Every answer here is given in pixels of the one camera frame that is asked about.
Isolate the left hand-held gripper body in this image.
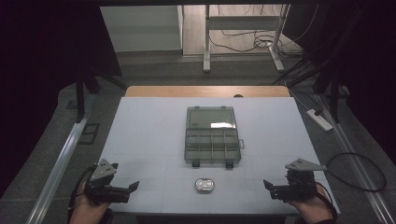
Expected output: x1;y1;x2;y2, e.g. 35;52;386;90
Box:
85;159;131;205

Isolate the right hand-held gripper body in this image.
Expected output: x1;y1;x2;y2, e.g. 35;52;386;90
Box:
270;157;329;203

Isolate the person's left hand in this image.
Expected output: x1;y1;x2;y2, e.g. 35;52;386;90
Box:
68;179;110;224

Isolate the person's right hand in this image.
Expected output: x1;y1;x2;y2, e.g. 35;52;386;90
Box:
285;185;334;224

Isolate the white power strip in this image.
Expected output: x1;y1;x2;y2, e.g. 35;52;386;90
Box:
305;108;333;133

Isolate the small silver oval tin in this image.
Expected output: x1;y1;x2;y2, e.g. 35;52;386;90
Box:
194;177;217;193

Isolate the clear grey compartment box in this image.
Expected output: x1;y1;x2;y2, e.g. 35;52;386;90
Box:
183;105;246;170

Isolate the black metal stand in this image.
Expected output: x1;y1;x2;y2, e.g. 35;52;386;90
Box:
311;59;351;124
74;60;128;123

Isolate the wooden table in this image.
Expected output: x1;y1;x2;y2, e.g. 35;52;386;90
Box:
124;85;291;98

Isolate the white cabinet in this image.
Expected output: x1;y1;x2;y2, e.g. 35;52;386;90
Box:
99;5;184;53

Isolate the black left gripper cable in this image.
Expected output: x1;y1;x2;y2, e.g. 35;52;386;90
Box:
67;165;98;220

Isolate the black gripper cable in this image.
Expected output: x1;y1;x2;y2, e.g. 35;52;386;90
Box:
67;165;98;220
315;182;339;220

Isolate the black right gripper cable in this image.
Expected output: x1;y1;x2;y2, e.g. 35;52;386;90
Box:
315;182;339;220

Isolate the aluminium rail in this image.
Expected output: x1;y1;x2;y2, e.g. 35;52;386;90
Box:
25;92;98;224
315;92;396;224

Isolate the black looped cable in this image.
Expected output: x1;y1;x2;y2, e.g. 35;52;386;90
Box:
323;151;388;193

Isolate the tangle of black floor cables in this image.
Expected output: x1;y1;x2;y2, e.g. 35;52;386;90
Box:
207;4;320;61

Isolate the white desk frame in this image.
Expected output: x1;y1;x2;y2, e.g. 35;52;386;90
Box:
202;4;291;74

